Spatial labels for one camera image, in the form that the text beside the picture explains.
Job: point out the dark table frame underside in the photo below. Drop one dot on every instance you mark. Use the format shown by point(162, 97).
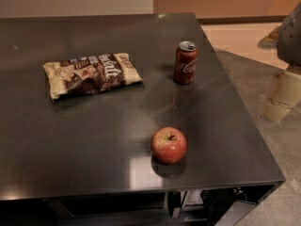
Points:
point(197, 207)

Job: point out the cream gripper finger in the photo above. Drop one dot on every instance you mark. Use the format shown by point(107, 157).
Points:
point(285, 95)

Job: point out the brown and cream snack bag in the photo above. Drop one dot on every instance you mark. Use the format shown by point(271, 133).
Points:
point(90, 74)

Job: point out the red cola can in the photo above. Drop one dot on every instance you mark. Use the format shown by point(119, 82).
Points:
point(185, 62)

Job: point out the red apple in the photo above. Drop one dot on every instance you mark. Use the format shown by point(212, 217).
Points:
point(168, 145)

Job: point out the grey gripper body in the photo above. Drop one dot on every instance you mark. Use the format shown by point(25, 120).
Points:
point(290, 40)

